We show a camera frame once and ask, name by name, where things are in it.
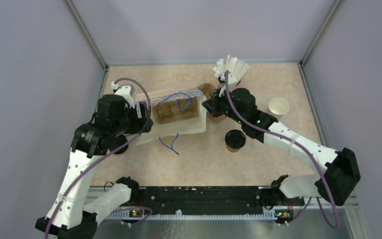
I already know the blue checkered paper bag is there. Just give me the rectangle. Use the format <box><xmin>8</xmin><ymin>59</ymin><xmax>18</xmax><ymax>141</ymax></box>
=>
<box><xmin>135</xmin><ymin>87</ymin><xmax>207</xmax><ymax>155</ymax></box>

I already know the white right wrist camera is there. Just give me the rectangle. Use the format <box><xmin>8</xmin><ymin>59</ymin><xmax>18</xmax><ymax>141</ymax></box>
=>
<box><xmin>218</xmin><ymin>70</ymin><xmax>238</xmax><ymax>97</ymax></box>

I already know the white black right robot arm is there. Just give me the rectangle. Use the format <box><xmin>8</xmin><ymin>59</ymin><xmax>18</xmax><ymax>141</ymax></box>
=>
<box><xmin>201</xmin><ymin>88</ymin><xmax>361</xmax><ymax>206</ymax></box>

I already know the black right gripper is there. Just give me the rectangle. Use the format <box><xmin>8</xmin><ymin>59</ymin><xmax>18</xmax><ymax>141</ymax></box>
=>
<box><xmin>202</xmin><ymin>87</ymin><xmax>245</xmax><ymax>125</ymax></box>

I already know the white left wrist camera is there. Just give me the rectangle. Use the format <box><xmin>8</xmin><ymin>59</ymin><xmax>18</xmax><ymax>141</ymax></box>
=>
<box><xmin>111</xmin><ymin>82</ymin><xmax>135</xmax><ymax>109</ymax></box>

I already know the pink straw holder cup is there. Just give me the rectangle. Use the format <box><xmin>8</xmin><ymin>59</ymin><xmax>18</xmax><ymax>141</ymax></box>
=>
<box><xmin>232</xmin><ymin>80</ymin><xmax>241</xmax><ymax>88</ymax></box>

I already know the stack of black lids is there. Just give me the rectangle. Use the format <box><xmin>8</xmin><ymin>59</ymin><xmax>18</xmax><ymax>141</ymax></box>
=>
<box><xmin>108</xmin><ymin>134</ymin><xmax>128</xmax><ymax>154</ymax></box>

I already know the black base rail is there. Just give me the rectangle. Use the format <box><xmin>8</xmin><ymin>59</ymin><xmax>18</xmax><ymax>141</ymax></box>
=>
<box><xmin>120</xmin><ymin>186</ymin><xmax>305</xmax><ymax>219</ymax></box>

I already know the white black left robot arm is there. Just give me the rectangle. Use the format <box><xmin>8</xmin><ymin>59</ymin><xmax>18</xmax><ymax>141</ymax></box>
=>
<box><xmin>35</xmin><ymin>95</ymin><xmax>153</xmax><ymax>239</ymax></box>

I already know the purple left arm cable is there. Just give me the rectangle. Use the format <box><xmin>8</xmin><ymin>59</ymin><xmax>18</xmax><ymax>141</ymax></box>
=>
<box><xmin>43</xmin><ymin>77</ymin><xmax>153</xmax><ymax>239</ymax></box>

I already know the brown pulp cup carrier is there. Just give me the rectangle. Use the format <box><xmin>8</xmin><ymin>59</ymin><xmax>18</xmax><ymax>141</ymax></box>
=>
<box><xmin>197</xmin><ymin>83</ymin><xmax>226</xmax><ymax>122</ymax></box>

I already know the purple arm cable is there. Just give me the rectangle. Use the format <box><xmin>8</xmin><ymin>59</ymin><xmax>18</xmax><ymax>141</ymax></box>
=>
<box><xmin>43</xmin><ymin>77</ymin><xmax>153</xmax><ymax>239</ymax></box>
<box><xmin>223</xmin><ymin>70</ymin><xmax>341</xmax><ymax>230</ymax></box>

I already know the single brown paper cup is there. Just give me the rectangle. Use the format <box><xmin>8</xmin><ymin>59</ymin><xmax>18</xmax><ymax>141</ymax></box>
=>
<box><xmin>226</xmin><ymin>145</ymin><xmax>241</xmax><ymax>153</ymax></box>

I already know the bundle of white straws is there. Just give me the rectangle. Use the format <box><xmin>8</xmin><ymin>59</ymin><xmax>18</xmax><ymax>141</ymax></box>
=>
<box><xmin>213</xmin><ymin>55</ymin><xmax>250</xmax><ymax>80</ymax></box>

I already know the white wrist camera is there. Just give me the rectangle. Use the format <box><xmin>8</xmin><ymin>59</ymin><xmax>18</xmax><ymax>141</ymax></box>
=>
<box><xmin>218</xmin><ymin>70</ymin><xmax>238</xmax><ymax>97</ymax></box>
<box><xmin>111</xmin><ymin>82</ymin><xmax>135</xmax><ymax>109</ymax></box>

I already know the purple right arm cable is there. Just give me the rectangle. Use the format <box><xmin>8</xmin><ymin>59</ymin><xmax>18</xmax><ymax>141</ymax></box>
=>
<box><xmin>223</xmin><ymin>70</ymin><xmax>341</xmax><ymax>230</ymax></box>

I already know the stack of brown paper cups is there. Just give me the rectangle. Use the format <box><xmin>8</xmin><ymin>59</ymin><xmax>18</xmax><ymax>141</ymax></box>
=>
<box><xmin>268</xmin><ymin>98</ymin><xmax>289</xmax><ymax>120</ymax></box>

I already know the black plastic cup lid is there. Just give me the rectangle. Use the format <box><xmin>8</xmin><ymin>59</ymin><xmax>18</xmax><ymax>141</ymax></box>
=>
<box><xmin>224</xmin><ymin>129</ymin><xmax>246</xmax><ymax>148</ymax></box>

